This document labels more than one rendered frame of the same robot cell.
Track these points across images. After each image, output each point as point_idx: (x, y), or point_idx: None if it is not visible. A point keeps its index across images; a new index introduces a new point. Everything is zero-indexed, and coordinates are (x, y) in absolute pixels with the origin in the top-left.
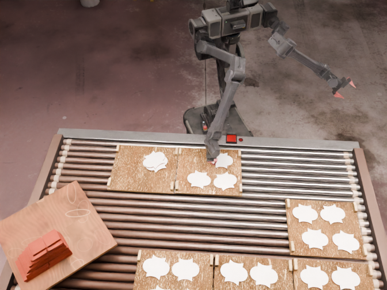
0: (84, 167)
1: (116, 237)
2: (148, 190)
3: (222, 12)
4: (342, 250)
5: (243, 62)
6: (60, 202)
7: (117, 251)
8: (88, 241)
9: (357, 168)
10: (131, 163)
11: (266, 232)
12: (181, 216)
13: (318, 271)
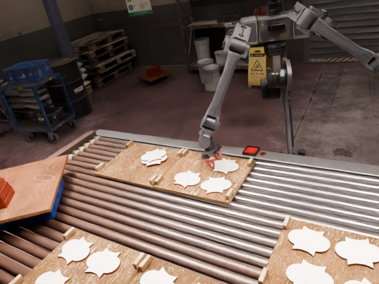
0: (92, 155)
1: None
2: (129, 180)
3: (260, 16)
4: None
5: (247, 31)
6: (39, 168)
7: (57, 227)
8: (29, 200)
9: None
10: (132, 156)
11: (238, 251)
12: (146, 212)
13: None
